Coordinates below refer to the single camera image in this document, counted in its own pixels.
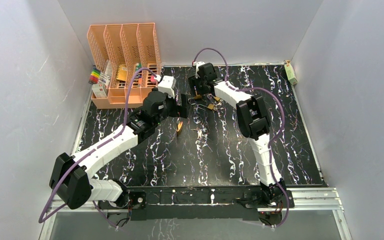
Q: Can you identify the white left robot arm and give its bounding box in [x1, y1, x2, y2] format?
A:
[49, 90, 191, 210]

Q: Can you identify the small brass padlock upper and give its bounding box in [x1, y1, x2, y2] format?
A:
[207, 94, 221, 102]

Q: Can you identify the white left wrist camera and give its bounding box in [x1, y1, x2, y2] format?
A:
[154, 74, 176, 99]

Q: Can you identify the pale green eraser box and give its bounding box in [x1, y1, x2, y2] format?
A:
[284, 60, 298, 86]

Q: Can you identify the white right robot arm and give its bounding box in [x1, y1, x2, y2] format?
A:
[188, 61, 290, 208]

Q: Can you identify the large brass padlock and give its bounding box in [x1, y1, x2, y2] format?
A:
[176, 120, 183, 137]

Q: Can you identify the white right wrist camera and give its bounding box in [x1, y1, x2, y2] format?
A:
[192, 61, 206, 79]

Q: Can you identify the orange plastic file organizer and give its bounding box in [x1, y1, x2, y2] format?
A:
[87, 22, 162, 110]

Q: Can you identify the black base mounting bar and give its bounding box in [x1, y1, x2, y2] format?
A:
[98, 185, 295, 224]

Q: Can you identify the coloured marker set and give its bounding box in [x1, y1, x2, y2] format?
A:
[88, 65, 101, 85]

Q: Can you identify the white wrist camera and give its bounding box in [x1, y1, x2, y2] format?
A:
[154, 74, 176, 99]
[192, 61, 206, 79]

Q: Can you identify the small white box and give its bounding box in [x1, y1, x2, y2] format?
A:
[91, 83, 108, 99]

